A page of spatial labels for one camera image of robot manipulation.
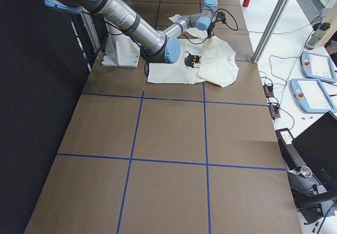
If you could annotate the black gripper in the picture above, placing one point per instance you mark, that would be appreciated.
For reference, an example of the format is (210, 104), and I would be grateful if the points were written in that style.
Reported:
(210, 30)

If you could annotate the cream long sleeve cat shirt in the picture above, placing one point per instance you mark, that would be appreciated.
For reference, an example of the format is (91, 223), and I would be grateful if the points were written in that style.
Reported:
(202, 59)

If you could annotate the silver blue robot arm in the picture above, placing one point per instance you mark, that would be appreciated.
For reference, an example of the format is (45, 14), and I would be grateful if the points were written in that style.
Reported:
(159, 47)

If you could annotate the upper black orange hub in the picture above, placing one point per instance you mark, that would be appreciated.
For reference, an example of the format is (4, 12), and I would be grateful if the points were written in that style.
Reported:
(268, 90)

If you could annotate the black orange hub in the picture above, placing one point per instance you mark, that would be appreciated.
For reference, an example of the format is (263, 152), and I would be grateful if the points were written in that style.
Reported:
(274, 109)
(268, 90)

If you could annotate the lower black orange hub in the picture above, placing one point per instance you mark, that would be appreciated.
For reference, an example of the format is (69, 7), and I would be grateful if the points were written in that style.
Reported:
(274, 109)

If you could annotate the clear bottle black cap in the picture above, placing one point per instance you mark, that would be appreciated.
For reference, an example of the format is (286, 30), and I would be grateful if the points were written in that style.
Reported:
(318, 34)

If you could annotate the upper teach pendant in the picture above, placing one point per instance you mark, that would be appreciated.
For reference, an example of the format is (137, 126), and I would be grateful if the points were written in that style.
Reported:
(318, 66)

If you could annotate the teach pendant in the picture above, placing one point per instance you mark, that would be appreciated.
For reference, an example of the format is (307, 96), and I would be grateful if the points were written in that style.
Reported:
(318, 66)
(311, 96)

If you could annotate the lower teach pendant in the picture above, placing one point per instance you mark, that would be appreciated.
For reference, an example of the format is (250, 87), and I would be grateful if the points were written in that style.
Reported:
(311, 96)

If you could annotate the black box with white label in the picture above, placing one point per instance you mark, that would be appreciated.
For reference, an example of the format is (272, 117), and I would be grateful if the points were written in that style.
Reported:
(291, 157)

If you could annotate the black monitor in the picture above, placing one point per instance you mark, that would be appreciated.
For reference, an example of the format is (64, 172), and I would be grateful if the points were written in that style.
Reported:
(317, 147)

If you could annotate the silver metal cup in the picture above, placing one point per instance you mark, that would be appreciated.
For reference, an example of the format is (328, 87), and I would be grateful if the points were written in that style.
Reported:
(304, 172)

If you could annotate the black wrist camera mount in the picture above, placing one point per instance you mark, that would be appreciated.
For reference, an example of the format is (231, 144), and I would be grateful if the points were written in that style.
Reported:
(220, 17)

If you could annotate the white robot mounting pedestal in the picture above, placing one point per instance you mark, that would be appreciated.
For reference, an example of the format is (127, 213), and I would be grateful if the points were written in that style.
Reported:
(119, 55)

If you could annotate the aluminium frame post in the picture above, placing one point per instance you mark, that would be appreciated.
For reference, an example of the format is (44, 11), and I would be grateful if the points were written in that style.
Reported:
(272, 23)

